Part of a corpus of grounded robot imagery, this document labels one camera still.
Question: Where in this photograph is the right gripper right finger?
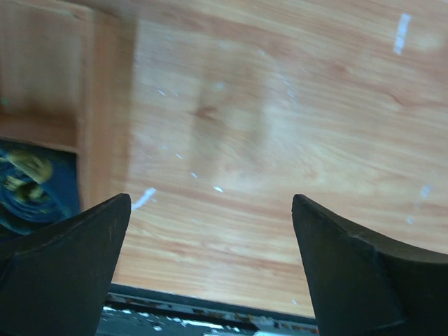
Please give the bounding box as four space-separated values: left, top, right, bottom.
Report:
292 195 447 335

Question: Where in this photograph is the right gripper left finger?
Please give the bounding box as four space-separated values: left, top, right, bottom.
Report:
1 193 131 335

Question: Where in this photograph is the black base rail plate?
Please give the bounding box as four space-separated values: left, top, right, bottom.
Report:
96 283 319 335

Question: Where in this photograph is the wooden compartment tray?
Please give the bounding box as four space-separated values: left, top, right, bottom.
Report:
1 1 122 209

